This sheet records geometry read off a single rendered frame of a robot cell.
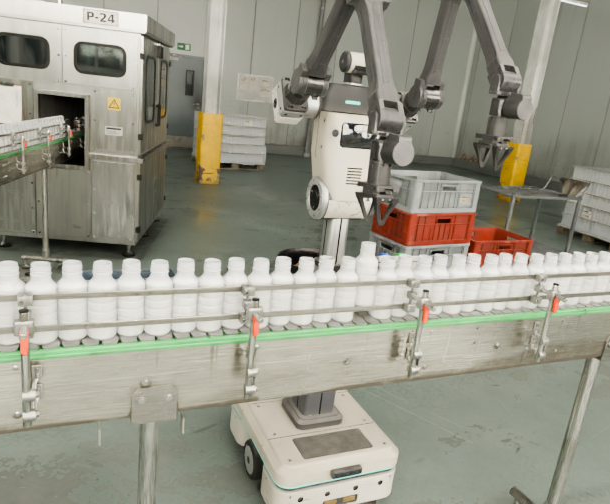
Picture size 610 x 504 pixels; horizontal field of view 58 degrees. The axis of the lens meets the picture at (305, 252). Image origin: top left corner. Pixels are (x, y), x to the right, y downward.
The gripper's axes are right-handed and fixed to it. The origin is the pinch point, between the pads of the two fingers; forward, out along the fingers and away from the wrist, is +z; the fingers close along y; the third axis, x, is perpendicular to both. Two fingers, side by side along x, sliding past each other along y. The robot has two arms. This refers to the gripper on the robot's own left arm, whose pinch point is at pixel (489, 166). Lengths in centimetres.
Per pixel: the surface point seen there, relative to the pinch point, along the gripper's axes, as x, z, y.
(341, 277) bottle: 55, 28, -17
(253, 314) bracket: 81, 32, -26
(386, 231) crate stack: -85, 69, 179
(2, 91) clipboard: 159, 6, 377
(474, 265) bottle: 13.0, 26.0, -16.0
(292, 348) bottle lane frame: 68, 44, -20
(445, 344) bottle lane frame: 22, 48, -20
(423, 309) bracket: 36, 34, -26
